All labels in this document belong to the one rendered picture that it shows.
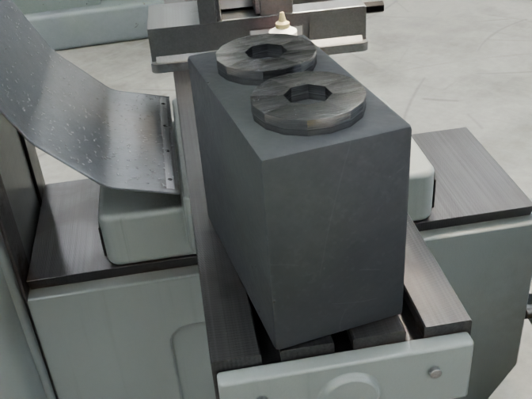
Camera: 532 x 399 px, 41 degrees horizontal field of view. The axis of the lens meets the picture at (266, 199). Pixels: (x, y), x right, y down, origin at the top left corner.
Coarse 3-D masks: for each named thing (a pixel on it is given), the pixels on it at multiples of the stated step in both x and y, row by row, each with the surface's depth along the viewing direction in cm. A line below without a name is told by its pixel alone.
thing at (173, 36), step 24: (216, 0) 108; (312, 0) 118; (336, 0) 115; (360, 0) 114; (168, 24) 111; (192, 24) 110; (216, 24) 110; (240, 24) 111; (264, 24) 111; (312, 24) 112; (336, 24) 113; (360, 24) 113; (168, 48) 112; (192, 48) 112; (216, 48) 113; (336, 48) 113; (360, 48) 114; (168, 72) 112
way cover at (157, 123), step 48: (0, 0) 106; (0, 48) 96; (48, 48) 114; (0, 96) 88; (48, 96) 102; (96, 96) 114; (144, 96) 121; (48, 144) 92; (96, 144) 101; (144, 144) 106
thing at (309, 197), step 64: (192, 64) 66; (256, 64) 61; (320, 64) 63; (256, 128) 54; (320, 128) 52; (384, 128) 52; (256, 192) 53; (320, 192) 53; (384, 192) 55; (256, 256) 58; (320, 256) 56; (384, 256) 58; (320, 320) 60
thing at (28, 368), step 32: (0, 128) 103; (0, 160) 101; (32, 160) 119; (0, 192) 96; (32, 192) 118; (0, 224) 95; (32, 224) 115; (0, 256) 96; (0, 288) 97; (0, 320) 99; (32, 320) 105; (0, 352) 100; (32, 352) 106; (0, 384) 103; (32, 384) 107
